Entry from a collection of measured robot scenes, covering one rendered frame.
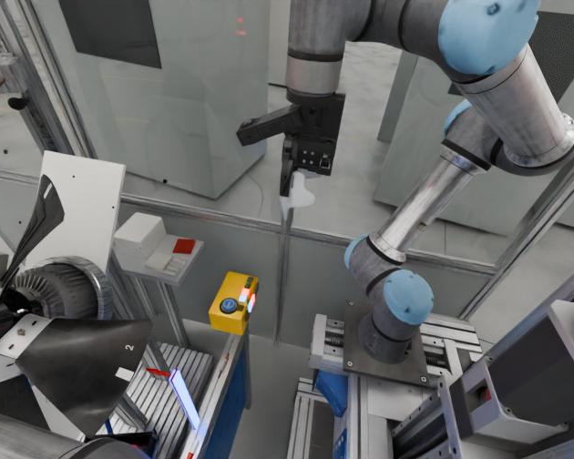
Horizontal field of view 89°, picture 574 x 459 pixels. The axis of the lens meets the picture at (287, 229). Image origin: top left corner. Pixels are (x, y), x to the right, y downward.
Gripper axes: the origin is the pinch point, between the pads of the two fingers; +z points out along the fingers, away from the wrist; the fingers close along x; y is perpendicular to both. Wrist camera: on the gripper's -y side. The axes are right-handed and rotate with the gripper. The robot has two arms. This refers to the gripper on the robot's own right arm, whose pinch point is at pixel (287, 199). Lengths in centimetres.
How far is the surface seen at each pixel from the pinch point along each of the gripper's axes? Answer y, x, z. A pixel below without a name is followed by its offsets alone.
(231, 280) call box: -17.0, 9.1, 40.8
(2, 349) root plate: -52, -29, 29
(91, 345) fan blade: -36, -23, 30
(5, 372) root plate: -55, -30, 38
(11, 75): -81, 24, -7
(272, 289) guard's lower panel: -11, 46, 90
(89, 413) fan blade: -30, -34, 34
